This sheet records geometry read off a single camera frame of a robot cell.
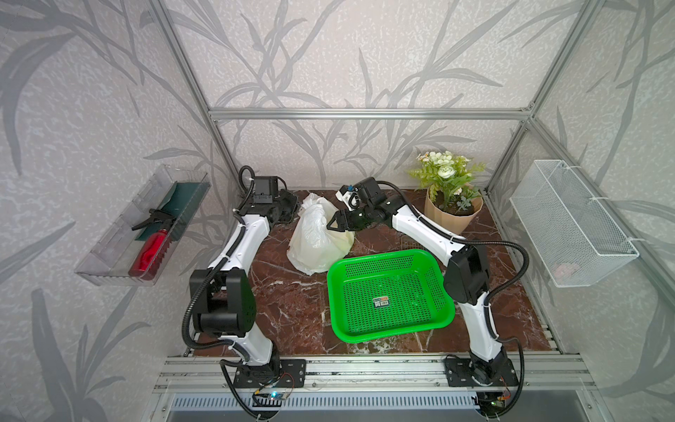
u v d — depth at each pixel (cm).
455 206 99
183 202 71
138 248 62
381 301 87
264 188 68
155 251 58
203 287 42
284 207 75
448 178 84
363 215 75
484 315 58
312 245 83
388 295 89
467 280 52
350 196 80
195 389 74
